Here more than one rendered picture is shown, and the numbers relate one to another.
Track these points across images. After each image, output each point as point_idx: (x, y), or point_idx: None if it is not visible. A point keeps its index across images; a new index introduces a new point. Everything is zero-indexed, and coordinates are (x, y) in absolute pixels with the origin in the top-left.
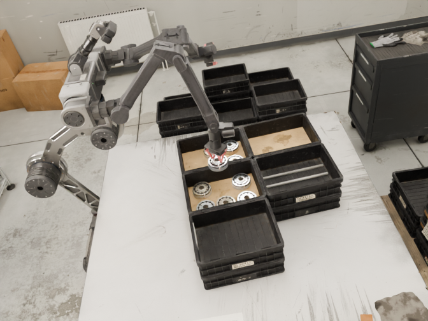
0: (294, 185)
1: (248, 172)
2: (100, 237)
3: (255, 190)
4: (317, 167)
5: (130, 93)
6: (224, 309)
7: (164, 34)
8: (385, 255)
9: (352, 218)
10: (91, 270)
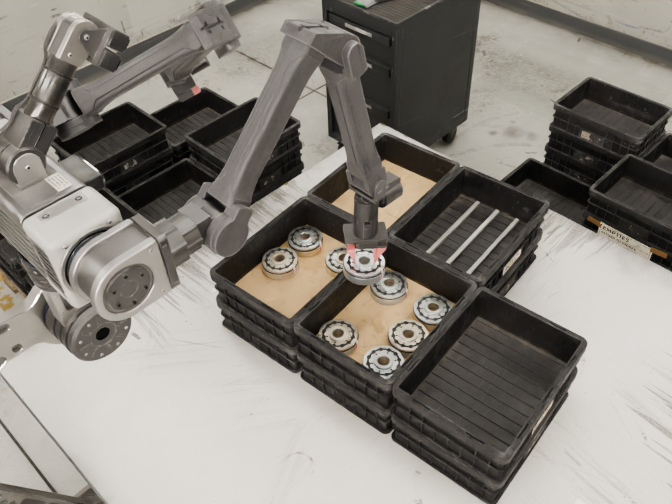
0: (470, 251)
1: None
2: None
3: (424, 290)
4: (474, 209)
5: (251, 167)
6: None
7: (197, 24)
8: (652, 291)
9: (565, 264)
10: None
